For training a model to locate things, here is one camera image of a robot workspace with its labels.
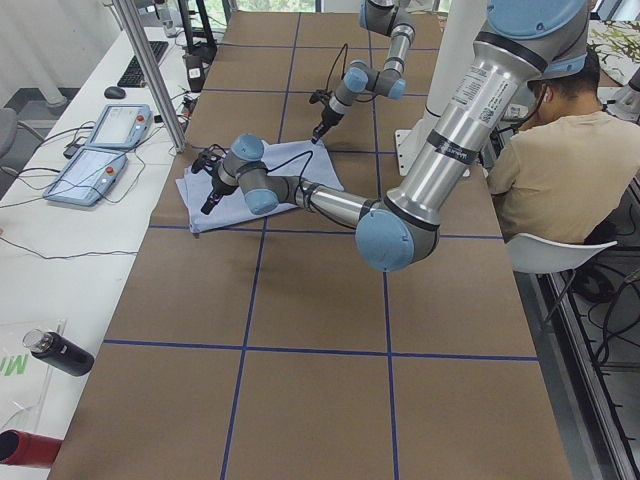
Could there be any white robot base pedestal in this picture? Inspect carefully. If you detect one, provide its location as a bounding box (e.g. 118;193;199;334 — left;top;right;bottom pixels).
395;0;487;176

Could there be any teach pendant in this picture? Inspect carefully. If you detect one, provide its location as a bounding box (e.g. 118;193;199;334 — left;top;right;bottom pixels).
42;147;127;207
85;104;153;150

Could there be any black cable on table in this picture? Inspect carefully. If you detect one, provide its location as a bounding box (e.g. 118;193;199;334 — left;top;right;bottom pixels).
0;149;191;261

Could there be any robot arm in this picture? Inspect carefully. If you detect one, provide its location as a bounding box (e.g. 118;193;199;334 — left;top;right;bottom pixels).
203;1;590;272
309;1;415;143

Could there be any black computer mouse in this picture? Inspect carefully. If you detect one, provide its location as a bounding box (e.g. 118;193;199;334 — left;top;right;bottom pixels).
103;86;126;100

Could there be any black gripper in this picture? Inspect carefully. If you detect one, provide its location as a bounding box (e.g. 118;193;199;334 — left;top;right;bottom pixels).
311;105;342;144
201;168;237;215

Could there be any seated person in beige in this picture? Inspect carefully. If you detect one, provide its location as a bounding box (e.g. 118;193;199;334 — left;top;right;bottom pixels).
487;50;639;244

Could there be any red cylinder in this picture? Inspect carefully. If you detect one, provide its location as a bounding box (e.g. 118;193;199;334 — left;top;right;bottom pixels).
1;429;63;468

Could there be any black water bottle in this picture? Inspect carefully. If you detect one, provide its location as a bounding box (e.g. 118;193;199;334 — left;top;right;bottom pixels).
22;329;94;377

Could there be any black keyboard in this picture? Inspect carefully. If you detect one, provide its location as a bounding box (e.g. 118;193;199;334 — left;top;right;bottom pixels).
117;39;170;89

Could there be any light blue striped shirt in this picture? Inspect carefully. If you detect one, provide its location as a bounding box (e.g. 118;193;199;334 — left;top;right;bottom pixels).
176;140;344;233

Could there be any lower teach pendant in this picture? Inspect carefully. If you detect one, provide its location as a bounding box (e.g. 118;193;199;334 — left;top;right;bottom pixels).
42;147;127;207

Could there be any upper teach pendant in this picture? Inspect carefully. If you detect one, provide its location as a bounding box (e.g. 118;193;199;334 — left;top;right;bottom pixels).
85;104;153;150

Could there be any white plastic chair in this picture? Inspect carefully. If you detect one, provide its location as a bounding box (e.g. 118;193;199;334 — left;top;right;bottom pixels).
505;232;619;321

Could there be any aluminium frame post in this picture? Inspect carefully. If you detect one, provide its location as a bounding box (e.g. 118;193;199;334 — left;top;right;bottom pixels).
113;1;186;154

